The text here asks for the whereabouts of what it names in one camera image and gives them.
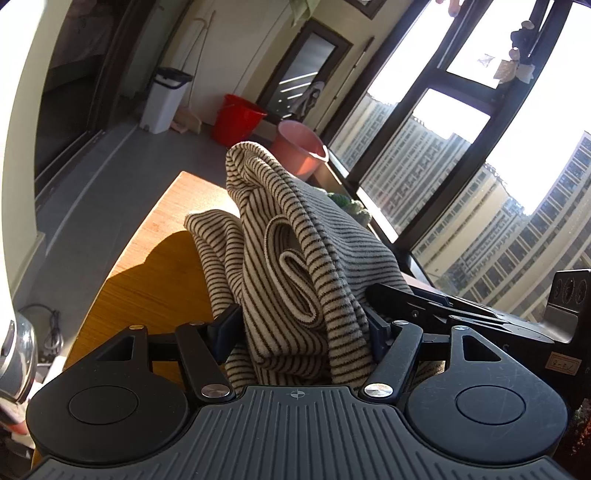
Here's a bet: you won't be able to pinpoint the grey hanging cloth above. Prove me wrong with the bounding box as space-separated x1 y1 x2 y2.
293 80 326 121

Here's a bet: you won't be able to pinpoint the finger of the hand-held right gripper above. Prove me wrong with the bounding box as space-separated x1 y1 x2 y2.
364 282 502 330
410 287 505 320

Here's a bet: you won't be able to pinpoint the black power cable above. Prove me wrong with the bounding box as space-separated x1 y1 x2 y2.
18 302 65 365

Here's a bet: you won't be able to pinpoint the dark window frame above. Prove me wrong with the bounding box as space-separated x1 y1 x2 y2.
323 0 591 296

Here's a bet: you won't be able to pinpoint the red plastic bucket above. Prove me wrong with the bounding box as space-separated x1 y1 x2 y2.
211 93 269 147

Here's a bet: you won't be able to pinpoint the green knitted cloth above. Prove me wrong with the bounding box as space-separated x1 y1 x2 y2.
325 191 372 227

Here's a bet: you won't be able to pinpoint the green hanging towel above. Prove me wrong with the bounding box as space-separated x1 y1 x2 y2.
288 0 317 27

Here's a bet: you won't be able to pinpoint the hanging dried plant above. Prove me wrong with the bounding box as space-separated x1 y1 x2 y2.
475 18 539 88

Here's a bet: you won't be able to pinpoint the striped knit garment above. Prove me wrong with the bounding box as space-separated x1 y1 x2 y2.
184 142 446 386

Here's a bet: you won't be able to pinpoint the dark sliding door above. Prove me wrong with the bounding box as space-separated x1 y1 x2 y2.
32 0 197 199

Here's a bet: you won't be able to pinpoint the pink plastic bucket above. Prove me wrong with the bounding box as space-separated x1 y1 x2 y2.
270 121 329 182

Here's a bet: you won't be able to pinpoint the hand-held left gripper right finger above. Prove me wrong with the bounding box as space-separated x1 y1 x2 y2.
361 305 506 403

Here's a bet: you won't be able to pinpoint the broom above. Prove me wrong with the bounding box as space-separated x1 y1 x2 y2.
170 10 217 136

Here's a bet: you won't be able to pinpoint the white trash bin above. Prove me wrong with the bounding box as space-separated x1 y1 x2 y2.
140 67 194 136

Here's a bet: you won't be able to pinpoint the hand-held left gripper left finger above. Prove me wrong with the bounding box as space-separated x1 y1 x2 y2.
92 304 244 402

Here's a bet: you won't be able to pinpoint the apartment buildings outside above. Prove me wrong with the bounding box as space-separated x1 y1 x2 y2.
330 92 591 324

